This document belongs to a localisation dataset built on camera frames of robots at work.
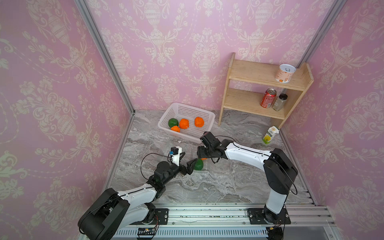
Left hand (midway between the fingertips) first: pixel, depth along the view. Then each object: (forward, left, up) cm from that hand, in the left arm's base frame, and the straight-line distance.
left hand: (191, 158), depth 81 cm
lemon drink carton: (+19, -50, -3) cm, 53 cm away
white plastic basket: (+44, +11, -8) cm, 46 cm away
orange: (+31, +6, -7) cm, 32 cm away
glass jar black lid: (+28, -51, +16) cm, 60 cm away
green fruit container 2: (0, -4, -9) cm, 10 cm away
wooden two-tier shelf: (+37, -37, +9) cm, 53 cm away
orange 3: (+32, -4, -6) cm, 33 cm away
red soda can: (+30, -45, +17) cm, 57 cm away
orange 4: (0, -7, 0) cm, 7 cm away
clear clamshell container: (+1, -9, -13) cm, 16 cm away
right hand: (+7, -6, -6) cm, 10 cm away
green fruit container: (+31, +14, -7) cm, 35 cm away
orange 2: (+26, +12, -8) cm, 30 cm away
